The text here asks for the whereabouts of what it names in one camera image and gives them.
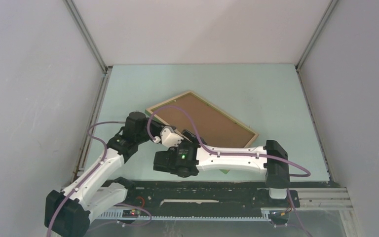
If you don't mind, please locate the wooden picture frame green edge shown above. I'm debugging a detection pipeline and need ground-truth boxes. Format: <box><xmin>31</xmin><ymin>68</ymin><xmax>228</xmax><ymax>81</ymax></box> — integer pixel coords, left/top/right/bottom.
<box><xmin>145</xmin><ymin>90</ymin><xmax>260</xmax><ymax>175</ymax></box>

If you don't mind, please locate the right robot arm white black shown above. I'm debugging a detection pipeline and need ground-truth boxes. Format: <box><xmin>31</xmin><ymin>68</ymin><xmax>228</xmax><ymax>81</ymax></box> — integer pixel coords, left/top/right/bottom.
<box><xmin>152</xmin><ymin>128</ymin><xmax>290</xmax><ymax>206</ymax></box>

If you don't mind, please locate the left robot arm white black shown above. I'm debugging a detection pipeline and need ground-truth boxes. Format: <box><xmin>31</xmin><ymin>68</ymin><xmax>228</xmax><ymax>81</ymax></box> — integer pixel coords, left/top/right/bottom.
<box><xmin>44</xmin><ymin>112</ymin><xmax>173</xmax><ymax>237</ymax></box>

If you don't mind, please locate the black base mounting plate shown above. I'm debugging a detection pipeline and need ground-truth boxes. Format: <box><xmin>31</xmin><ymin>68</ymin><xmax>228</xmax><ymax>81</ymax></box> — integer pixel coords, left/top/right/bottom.
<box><xmin>98</xmin><ymin>180</ymin><xmax>300</xmax><ymax>221</ymax></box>

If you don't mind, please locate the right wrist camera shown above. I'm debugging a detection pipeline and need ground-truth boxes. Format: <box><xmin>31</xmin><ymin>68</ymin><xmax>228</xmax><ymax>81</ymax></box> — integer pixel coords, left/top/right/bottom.
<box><xmin>153</xmin><ymin>126</ymin><xmax>183</xmax><ymax>148</ymax></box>

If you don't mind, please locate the left aluminium corner post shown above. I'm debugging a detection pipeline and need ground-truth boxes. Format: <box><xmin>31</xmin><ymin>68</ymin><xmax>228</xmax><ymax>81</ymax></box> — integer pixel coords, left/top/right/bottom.
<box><xmin>62</xmin><ymin>0</ymin><xmax>108</xmax><ymax>72</ymax></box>

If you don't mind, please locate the aluminium corner post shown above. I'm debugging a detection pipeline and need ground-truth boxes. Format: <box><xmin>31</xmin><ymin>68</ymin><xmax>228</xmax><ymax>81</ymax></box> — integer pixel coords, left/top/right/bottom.
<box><xmin>296</xmin><ymin>0</ymin><xmax>340</xmax><ymax>72</ymax></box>
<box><xmin>62</xmin><ymin>0</ymin><xmax>108</xmax><ymax>72</ymax></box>

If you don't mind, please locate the aluminium rail base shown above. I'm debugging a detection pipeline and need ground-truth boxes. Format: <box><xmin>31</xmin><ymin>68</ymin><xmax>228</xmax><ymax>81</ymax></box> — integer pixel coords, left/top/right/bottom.
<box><xmin>95</xmin><ymin>188</ymin><xmax>352</xmax><ymax>221</ymax></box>

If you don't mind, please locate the right aluminium corner post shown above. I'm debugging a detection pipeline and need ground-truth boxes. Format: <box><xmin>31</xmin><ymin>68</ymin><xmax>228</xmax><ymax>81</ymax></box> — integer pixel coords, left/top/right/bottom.
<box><xmin>296</xmin><ymin>0</ymin><xmax>340</xmax><ymax>72</ymax></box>

